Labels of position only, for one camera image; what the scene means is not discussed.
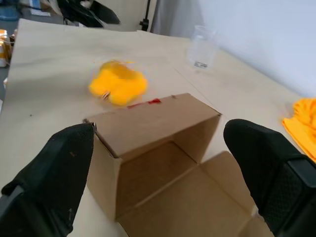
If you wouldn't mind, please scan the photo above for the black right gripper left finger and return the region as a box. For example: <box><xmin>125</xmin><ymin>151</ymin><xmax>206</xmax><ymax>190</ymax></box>
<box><xmin>0</xmin><ymin>122</ymin><xmax>96</xmax><ymax>237</ymax></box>

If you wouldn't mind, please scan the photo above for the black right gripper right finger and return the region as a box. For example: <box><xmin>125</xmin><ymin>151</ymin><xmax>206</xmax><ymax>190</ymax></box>
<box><xmin>223</xmin><ymin>118</ymin><xmax>316</xmax><ymax>237</ymax></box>

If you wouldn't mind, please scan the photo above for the brown cardboard box red tape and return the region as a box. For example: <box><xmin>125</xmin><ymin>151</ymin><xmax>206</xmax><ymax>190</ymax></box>
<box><xmin>82</xmin><ymin>92</ymin><xmax>276</xmax><ymax>237</ymax></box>

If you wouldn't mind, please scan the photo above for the yellow soft toy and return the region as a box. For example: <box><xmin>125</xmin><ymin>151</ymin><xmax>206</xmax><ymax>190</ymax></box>
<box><xmin>88</xmin><ymin>60</ymin><xmax>149</xmax><ymax>107</ymax></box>

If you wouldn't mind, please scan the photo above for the yellow cloth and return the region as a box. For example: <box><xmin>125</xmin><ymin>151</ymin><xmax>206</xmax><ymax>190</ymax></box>
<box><xmin>281</xmin><ymin>97</ymin><xmax>316</xmax><ymax>163</ymax></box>

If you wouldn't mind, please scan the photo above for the clear plastic cup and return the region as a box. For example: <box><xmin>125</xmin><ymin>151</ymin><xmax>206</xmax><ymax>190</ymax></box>
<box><xmin>186</xmin><ymin>24</ymin><xmax>220</xmax><ymax>72</ymax></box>

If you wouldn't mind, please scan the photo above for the blue plastic container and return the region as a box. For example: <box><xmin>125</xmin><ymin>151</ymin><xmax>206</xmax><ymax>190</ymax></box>
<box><xmin>0</xmin><ymin>6</ymin><xmax>20</xmax><ymax>21</ymax></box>

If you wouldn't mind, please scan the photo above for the black stand pole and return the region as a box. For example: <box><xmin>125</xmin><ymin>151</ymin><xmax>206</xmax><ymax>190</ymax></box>
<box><xmin>139</xmin><ymin>0</ymin><xmax>152</xmax><ymax>32</ymax></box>

